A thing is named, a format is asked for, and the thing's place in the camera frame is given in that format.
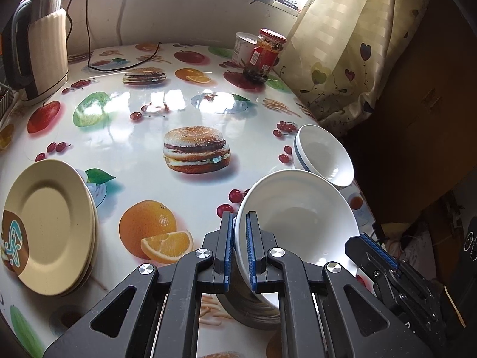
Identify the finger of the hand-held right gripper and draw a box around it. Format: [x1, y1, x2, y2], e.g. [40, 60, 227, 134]
[345, 233, 401, 280]

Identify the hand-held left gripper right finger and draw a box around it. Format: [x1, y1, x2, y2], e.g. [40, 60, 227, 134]
[245, 211, 435, 358]

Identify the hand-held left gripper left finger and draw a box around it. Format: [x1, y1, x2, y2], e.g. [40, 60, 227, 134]
[43, 212, 237, 358]

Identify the large white striped bowl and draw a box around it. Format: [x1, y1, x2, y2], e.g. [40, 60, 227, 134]
[234, 169, 361, 312]

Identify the stainless steel bowl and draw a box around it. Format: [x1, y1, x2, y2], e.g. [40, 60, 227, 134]
[216, 293, 281, 327]

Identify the small white striped bowl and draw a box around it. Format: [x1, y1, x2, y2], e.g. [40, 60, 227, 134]
[292, 124, 354, 190]

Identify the black panel white drawing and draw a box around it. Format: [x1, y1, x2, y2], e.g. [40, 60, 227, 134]
[453, 190, 477, 291]

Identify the food print tablecloth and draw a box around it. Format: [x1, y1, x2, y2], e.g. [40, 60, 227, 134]
[0, 41, 377, 358]

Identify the brown wooden cabinet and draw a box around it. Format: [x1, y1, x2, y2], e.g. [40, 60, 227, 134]
[343, 0, 477, 232]

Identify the red-lidded sauce jar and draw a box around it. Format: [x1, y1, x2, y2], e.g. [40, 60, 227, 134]
[243, 28, 287, 84]

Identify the white paper cup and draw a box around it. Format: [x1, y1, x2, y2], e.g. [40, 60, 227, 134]
[232, 32, 258, 68]

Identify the cream heart print curtain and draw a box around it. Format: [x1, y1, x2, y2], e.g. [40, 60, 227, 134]
[289, 0, 436, 138]

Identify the grey zigzag pattern tray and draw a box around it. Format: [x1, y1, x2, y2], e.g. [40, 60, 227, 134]
[0, 84, 13, 118]

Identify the steel electric kettle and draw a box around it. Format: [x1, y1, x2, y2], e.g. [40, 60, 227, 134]
[2, 0, 69, 101]

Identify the pale wall cable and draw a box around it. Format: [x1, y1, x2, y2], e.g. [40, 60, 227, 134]
[117, 0, 129, 45]

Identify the black power cable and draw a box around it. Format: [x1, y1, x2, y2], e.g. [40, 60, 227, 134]
[84, 0, 162, 73]

